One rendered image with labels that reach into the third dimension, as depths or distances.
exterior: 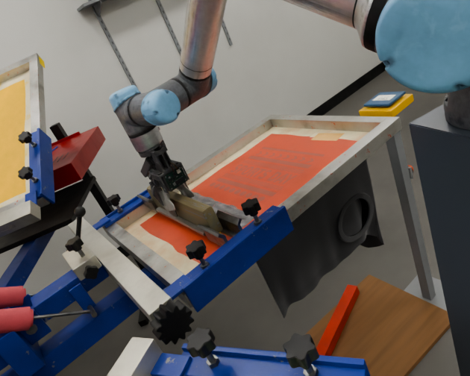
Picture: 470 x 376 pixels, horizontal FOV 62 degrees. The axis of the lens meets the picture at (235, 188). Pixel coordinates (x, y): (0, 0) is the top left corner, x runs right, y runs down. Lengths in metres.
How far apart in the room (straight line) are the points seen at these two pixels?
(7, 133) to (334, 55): 3.44
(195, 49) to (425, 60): 0.55
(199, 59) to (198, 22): 0.09
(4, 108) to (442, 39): 1.70
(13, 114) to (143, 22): 1.67
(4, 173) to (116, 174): 1.59
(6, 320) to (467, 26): 0.93
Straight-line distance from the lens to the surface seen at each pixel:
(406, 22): 0.43
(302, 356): 0.54
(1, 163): 1.69
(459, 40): 0.42
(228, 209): 1.11
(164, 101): 0.87
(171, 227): 1.18
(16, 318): 0.98
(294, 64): 4.05
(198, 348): 0.62
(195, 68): 0.90
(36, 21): 3.05
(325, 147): 1.26
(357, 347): 1.86
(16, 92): 1.92
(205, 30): 0.84
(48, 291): 1.06
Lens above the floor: 1.47
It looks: 25 degrees down
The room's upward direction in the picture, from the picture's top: 24 degrees counter-clockwise
